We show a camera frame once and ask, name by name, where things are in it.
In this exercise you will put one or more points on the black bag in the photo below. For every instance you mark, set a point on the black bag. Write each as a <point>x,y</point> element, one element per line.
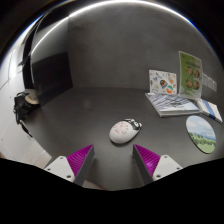
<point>20,108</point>

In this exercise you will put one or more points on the round landscape-print mouse pad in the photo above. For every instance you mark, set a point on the round landscape-print mouse pad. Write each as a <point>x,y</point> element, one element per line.
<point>201,135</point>

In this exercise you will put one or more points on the white wall switch plates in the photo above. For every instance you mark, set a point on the white wall switch plates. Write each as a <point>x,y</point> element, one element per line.
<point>210,83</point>

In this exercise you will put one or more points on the white cartoon-print computer mouse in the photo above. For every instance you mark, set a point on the white cartoon-print computer mouse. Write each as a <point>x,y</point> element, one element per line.
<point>122,131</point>

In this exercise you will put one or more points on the black standing panel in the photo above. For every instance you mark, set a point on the black standing panel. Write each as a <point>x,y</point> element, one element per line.
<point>51,73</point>

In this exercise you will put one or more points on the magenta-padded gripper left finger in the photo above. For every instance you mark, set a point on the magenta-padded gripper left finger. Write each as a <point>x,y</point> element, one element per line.
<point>63,166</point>

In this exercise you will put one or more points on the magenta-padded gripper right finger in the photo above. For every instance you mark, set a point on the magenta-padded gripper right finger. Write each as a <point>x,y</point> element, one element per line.
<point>163,166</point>

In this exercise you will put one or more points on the green food poster stand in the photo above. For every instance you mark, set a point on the green food poster stand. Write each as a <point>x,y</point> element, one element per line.
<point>190,75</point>

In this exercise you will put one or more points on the white book with blue band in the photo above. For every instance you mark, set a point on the white book with blue band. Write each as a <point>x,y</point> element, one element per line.
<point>210,110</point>

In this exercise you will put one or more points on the white sticker sheet card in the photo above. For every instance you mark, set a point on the white sticker sheet card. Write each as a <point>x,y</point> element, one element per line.
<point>162,82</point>

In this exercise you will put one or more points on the grey striped-cover book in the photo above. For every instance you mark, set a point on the grey striped-cover book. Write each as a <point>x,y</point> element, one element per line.
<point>171,104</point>

